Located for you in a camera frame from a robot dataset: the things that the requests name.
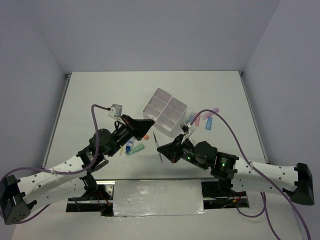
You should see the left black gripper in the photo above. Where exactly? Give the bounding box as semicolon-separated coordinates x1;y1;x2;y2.
107;114;155;157

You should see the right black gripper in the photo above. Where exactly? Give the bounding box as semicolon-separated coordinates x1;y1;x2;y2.
157;133;208;170

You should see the blue white glue tube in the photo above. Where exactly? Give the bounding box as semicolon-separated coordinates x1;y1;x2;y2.
125;137;135;155

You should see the grey craft knife pen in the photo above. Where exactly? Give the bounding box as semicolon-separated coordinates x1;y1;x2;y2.
152;131;164;164

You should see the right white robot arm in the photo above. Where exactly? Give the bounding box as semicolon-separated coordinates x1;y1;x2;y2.
157;134;315;206

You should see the green highlighter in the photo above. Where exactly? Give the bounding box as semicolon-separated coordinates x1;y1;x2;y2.
128;143;145;155

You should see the white compartment organizer box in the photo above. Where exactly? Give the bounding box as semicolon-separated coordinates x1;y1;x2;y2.
142;88;188;138

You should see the pink highlighter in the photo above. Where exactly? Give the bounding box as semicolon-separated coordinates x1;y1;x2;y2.
194;112;201;127

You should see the blue usb-like highlighter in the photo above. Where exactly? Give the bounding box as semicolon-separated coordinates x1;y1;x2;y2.
205;116;213;131

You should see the purple highlighter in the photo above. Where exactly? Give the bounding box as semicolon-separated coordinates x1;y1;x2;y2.
201;107;219;120

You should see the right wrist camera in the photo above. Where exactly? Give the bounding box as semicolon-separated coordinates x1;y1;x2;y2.
180;121;195;136

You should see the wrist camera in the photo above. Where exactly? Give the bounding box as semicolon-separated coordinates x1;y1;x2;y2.
180;121;195;136
108;104;123;120

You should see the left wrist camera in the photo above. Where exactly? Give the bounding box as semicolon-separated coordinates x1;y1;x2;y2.
108;104;123;120

